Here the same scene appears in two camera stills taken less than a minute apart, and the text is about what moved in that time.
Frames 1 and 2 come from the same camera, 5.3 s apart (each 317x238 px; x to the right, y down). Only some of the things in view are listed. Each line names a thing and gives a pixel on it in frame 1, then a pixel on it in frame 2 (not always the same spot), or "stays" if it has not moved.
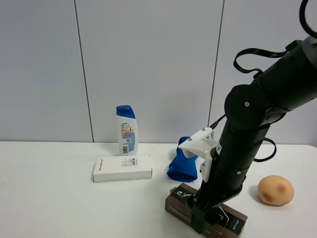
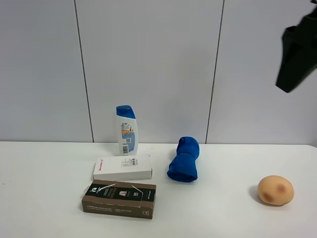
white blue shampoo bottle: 127,127 stays
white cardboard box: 110,168 stays
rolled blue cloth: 183,168 stays
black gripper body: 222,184 → 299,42
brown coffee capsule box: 179,201 → 120,199
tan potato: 275,190 stays
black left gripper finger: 198,219 → 299,58
